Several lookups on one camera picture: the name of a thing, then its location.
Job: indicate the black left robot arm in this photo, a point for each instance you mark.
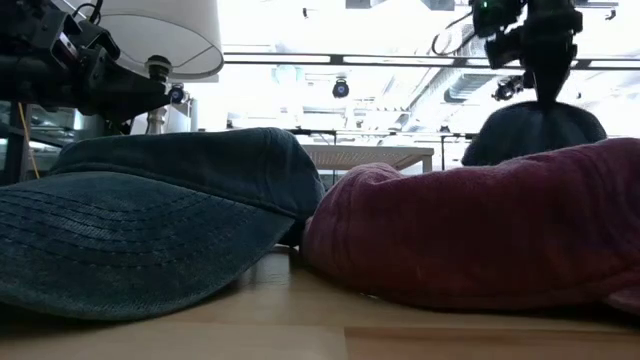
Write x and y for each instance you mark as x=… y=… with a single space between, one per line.
x=20 y=80

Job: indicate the white shade silver table lamp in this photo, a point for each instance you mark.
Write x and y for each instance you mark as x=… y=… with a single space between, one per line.
x=170 y=30

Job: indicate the black ceiling spotlight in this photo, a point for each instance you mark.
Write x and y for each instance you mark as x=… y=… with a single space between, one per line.
x=507 y=89
x=340 y=88
x=176 y=94

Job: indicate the blue denim cap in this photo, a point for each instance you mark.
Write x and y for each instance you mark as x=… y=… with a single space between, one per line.
x=150 y=225
x=530 y=132

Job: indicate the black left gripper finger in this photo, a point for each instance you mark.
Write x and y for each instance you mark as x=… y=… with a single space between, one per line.
x=142 y=95

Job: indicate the silver ventilation duct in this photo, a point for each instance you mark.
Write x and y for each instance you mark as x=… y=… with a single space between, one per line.
x=462 y=85

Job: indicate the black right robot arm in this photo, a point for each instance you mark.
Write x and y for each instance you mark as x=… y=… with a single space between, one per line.
x=500 y=15

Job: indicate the black ceiling light rail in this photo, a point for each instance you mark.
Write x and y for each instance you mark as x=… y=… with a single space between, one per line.
x=337 y=59

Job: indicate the white metal shelf riser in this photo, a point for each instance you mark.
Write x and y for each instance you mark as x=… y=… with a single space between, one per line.
x=365 y=156

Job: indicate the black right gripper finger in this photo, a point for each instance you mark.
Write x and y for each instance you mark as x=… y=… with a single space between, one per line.
x=547 y=82

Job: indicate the maroon cap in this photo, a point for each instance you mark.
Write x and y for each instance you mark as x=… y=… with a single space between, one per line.
x=475 y=225

